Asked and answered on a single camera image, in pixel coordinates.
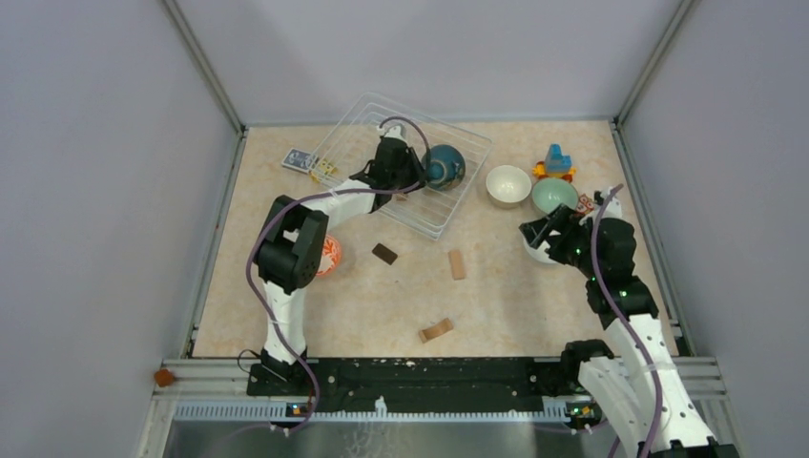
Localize white ceramic bowl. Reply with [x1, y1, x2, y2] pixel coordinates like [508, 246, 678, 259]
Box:
[522, 231, 558, 265]

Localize dark brown block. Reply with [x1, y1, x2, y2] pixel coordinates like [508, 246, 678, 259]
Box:
[372, 243, 399, 265]

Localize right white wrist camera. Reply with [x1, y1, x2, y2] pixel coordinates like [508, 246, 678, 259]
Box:
[595, 187, 624, 219]

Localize white wire dish rack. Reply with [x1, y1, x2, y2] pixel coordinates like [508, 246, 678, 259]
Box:
[313, 93, 492, 239]

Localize light wooden block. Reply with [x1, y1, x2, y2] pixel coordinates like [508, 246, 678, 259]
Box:
[447, 249, 467, 281]

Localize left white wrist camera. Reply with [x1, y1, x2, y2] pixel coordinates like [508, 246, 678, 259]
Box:
[376, 123, 406, 141]

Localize light green ceramic bowl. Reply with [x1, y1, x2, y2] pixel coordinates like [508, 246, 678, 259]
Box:
[530, 177, 579, 215]

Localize dark teal patterned bowl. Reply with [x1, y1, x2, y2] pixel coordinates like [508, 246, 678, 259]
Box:
[425, 144, 467, 192]

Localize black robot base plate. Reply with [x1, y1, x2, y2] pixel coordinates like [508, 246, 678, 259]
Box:
[246, 357, 585, 414]

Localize small orange block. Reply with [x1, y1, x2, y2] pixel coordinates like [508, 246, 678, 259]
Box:
[154, 368, 176, 387]

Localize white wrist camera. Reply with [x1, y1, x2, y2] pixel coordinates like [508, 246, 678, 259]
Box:
[376, 123, 406, 141]
[595, 187, 624, 219]

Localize blue yellow toy train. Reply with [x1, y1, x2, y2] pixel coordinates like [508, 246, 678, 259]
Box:
[531, 143, 576, 183]

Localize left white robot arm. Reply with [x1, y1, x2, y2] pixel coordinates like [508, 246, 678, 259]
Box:
[246, 136, 431, 395]

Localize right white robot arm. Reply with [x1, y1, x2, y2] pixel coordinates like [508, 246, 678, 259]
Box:
[519, 205, 740, 457]

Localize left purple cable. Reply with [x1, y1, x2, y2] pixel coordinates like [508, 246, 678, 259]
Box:
[244, 116, 432, 437]

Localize small yellow patterned tile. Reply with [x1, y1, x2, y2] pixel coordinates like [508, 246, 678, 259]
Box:
[309, 158, 337, 183]

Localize red owl toy block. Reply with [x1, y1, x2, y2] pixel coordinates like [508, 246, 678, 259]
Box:
[575, 194, 596, 215]

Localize notched wooden block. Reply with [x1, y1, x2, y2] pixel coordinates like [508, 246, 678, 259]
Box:
[418, 318, 454, 344]

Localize orange patterned white bowl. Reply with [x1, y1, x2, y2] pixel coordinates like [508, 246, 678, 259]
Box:
[316, 235, 342, 277]

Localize beige ceramic bowl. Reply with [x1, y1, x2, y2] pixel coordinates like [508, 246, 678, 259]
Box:
[486, 165, 532, 209]

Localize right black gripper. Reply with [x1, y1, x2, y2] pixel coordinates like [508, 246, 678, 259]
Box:
[519, 202, 602, 279]

